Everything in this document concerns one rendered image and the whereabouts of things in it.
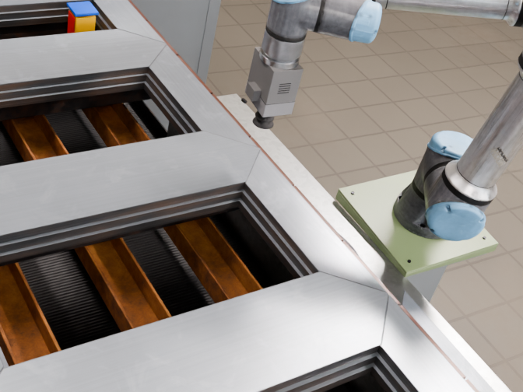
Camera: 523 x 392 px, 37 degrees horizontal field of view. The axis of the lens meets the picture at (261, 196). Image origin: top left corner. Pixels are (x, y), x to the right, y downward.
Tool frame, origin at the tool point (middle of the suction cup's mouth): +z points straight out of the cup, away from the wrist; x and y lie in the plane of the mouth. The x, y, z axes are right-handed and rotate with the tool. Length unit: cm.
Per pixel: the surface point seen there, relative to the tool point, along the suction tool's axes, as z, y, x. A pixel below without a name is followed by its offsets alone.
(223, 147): 10.0, -5.5, -4.4
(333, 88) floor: 105, -143, 128
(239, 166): 9.8, 1.3, -3.9
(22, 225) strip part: 8, 9, -49
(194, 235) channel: 28.1, 1.1, -10.8
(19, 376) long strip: 7, 40, -56
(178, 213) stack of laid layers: 12.5, 8.8, -19.6
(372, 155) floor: 103, -93, 118
